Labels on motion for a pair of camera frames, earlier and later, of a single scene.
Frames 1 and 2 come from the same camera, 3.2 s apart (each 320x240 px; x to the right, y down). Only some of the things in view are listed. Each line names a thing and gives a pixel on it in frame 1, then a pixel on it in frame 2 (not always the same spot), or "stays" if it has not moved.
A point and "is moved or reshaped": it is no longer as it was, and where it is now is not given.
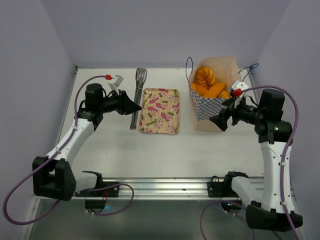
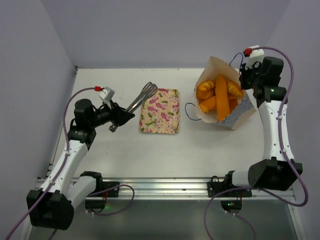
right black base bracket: [221, 189] stays
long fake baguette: [215, 91] → [222, 97]
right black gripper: [230, 114] → [245, 80]
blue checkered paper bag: [210, 82] is moved or reshaped
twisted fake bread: [205, 77] → [206, 90]
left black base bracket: [108, 192] stays
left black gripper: [126, 106] → [118, 115]
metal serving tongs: [141, 75] is moved or reshaped
